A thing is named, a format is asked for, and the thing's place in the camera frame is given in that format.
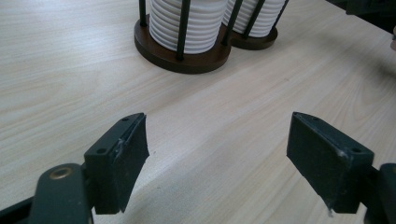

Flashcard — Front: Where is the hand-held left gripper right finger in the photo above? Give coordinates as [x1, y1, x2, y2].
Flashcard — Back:
[286, 111, 375, 216]

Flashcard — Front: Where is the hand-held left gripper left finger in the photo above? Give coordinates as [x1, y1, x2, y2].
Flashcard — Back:
[83, 112, 150, 216]

